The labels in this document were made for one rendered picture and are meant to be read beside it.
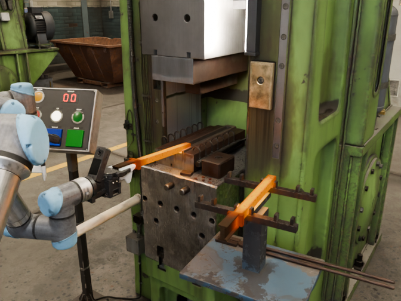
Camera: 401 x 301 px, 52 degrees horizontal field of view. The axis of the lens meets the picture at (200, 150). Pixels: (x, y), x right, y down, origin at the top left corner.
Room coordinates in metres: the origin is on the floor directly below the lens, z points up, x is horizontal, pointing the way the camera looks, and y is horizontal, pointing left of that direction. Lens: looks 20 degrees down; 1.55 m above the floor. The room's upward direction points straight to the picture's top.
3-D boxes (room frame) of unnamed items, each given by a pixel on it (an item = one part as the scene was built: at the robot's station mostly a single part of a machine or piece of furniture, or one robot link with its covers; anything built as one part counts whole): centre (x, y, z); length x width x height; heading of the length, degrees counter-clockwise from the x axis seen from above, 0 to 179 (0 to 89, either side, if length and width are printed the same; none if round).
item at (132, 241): (1.88, 0.34, 0.36); 0.09 x 0.07 x 0.12; 55
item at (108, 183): (1.22, 0.32, 1.00); 0.12 x 0.08 x 0.09; 145
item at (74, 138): (1.69, 0.54, 1.01); 0.07 x 0.05 x 0.07; 80
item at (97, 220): (1.70, 0.44, 0.62); 0.44 x 0.05 x 0.05; 145
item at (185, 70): (1.75, -0.01, 1.32); 0.42 x 0.20 x 0.10; 145
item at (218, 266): (1.15, -0.18, 0.73); 0.40 x 0.30 x 0.02; 61
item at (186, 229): (1.73, -0.06, 0.69); 0.56 x 0.38 x 0.45; 145
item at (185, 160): (1.75, -0.01, 0.96); 0.42 x 0.20 x 0.09; 145
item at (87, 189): (1.16, 0.37, 1.01); 0.08 x 0.05 x 0.08; 55
